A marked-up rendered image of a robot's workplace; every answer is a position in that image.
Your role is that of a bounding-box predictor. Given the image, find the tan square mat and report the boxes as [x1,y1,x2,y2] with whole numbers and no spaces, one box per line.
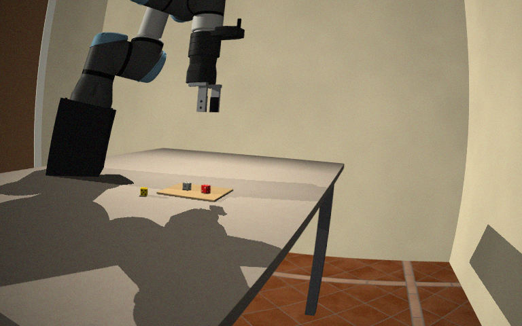
[156,183,233,202]

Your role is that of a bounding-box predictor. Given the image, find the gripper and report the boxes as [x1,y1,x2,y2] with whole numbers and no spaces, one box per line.
[186,14,245,113]

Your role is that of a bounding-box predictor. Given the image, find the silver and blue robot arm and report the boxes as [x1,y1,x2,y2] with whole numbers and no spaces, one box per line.
[70,0,226,109]

